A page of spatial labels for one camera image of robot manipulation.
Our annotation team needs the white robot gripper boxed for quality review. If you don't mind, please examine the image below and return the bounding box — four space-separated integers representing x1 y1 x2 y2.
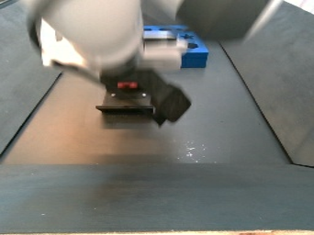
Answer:
40 21 188 77

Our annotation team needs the red three prong object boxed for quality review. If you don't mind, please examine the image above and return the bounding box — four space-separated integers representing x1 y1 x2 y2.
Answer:
117 82 139 89

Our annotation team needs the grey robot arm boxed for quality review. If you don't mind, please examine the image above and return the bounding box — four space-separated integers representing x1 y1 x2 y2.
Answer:
21 0 282 75

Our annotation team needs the black curved fixture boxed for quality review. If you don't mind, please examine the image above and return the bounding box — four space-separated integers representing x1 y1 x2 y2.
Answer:
96 82 155 115

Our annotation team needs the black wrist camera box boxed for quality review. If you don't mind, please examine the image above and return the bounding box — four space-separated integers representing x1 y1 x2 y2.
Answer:
136 71 191 126

